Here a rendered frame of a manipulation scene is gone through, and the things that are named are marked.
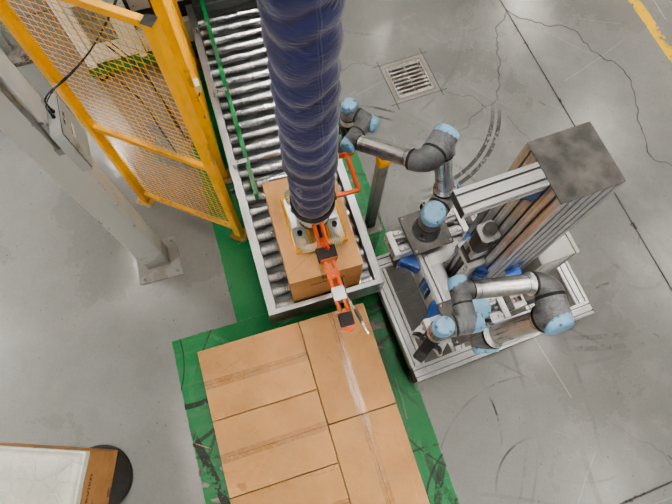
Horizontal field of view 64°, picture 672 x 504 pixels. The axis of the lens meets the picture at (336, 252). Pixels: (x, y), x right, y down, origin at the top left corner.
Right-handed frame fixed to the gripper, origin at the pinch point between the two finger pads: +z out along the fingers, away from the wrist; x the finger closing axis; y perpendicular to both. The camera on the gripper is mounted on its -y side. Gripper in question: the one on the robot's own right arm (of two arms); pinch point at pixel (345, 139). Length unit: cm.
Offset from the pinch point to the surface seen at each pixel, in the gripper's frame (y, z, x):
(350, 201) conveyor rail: 10, 57, 2
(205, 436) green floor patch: 117, 117, -124
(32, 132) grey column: -3, -59, -130
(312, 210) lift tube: 40, -13, -28
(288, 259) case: 48, 22, -45
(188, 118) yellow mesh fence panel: -9, -36, -72
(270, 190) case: 7.0, 21.8, -44.2
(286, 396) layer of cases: 112, 62, -65
